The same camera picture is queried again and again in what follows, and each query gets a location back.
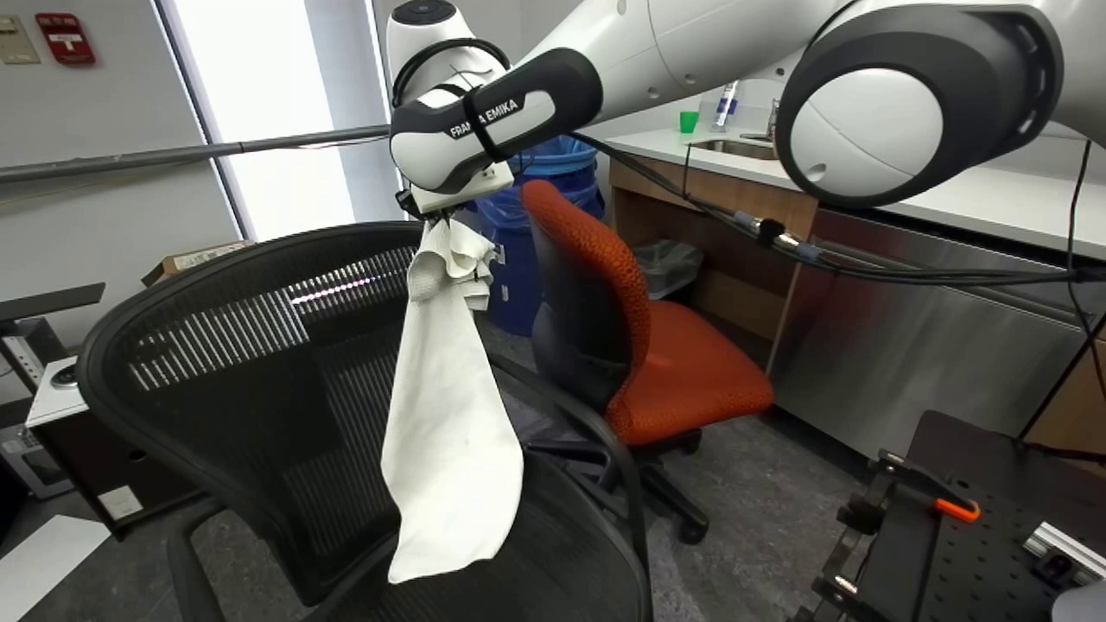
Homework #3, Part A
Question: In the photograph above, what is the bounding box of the white cloth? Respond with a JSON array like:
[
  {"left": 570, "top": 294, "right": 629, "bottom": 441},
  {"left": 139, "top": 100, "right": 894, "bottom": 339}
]
[{"left": 376, "top": 211, "right": 528, "bottom": 586}]

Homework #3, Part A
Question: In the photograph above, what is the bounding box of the thin black hanging cable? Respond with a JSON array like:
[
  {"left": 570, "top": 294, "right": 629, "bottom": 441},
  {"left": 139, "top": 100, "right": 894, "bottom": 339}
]
[{"left": 1061, "top": 135, "right": 1106, "bottom": 401}]

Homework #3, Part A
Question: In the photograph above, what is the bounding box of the black clamp with orange handle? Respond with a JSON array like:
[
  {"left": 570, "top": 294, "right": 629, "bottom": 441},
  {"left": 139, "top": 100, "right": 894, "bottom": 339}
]
[{"left": 790, "top": 447, "right": 986, "bottom": 622}]

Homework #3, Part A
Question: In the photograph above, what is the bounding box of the grey wall handrail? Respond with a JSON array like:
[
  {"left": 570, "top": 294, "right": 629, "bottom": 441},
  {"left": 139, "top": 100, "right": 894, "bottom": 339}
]
[{"left": 0, "top": 117, "right": 399, "bottom": 186}]

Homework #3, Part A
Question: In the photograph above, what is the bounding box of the beige wall sign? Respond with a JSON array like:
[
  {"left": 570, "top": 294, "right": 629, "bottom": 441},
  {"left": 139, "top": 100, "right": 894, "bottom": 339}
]
[{"left": 0, "top": 11, "right": 46, "bottom": 70}]

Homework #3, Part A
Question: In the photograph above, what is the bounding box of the bright window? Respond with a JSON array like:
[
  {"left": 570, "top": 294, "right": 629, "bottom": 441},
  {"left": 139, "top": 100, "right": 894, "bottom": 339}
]
[{"left": 152, "top": 0, "right": 418, "bottom": 244}]

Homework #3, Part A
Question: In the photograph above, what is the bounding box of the steel sink basin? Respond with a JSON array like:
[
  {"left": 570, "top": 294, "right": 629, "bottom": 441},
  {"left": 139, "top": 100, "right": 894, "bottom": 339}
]
[{"left": 689, "top": 135, "right": 787, "bottom": 161}]

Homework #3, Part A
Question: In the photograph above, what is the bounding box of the black mesh office chair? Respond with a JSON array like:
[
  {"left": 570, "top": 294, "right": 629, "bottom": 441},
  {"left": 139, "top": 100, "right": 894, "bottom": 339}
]
[{"left": 74, "top": 219, "right": 656, "bottom": 622}]

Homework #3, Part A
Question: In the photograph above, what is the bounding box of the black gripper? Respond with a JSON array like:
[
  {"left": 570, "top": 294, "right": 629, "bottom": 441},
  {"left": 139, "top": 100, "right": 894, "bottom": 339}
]
[{"left": 395, "top": 184, "right": 432, "bottom": 225}]

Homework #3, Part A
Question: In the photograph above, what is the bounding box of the small grey trash can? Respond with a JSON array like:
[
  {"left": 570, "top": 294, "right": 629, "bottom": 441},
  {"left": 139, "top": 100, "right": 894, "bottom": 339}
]
[{"left": 629, "top": 236, "right": 706, "bottom": 305}]

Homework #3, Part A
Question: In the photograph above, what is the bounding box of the red fire alarm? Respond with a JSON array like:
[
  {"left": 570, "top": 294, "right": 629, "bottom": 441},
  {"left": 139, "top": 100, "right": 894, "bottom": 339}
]
[{"left": 32, "top": 11, "right": 101, "bottom": 70}]

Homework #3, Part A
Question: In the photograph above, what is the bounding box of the wooden counter with white top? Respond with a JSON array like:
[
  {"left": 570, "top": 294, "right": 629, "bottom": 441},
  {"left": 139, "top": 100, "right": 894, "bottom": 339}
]
[{"left": 603, "top": 117, "right": 1106, "bottom": 453}]

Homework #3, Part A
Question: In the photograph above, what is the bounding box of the black perforated robot table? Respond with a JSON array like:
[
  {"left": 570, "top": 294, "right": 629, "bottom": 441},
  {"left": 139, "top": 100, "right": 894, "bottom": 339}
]
[{"left": 857, "top": 408, "right": 1106, "bottom": 622}]

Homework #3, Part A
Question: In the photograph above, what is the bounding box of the orange office chair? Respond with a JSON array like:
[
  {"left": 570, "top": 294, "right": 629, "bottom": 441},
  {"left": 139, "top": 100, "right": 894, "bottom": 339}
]
[{"left": 515, "top": 178, "right": 777, "bottom": 547}]

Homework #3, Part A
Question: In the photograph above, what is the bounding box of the aluminium extrusion bar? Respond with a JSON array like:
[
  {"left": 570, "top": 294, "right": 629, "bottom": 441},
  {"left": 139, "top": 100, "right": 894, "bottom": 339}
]
[{"left": 1018, "top": 520, "right": 1106, "bottom": 590}]

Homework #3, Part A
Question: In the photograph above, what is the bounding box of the stainless steel cabinet panel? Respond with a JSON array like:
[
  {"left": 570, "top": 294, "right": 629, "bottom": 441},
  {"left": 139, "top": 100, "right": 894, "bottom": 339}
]
[{"left": 767, "top": 204, "right": 1091, "bottom": 462}]

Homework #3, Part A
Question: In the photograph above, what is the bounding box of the white floor board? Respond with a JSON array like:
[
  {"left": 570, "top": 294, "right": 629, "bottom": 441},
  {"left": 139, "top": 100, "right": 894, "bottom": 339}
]
[{"left": 0, "top": 512, "right": 114, "bottom": 622}]

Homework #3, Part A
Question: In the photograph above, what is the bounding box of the cardboard box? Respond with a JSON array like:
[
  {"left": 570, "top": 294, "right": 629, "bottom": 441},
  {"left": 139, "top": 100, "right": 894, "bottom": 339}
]
[{"left": 139, "top": 237, "right": 253, "bottom": 292}]

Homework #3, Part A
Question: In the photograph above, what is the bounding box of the dark flat shelf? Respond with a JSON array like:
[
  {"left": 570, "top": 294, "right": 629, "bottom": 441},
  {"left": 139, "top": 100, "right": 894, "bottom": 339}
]
[{"left": 0, "top": 280, "right": 109, "bottom": 339}]

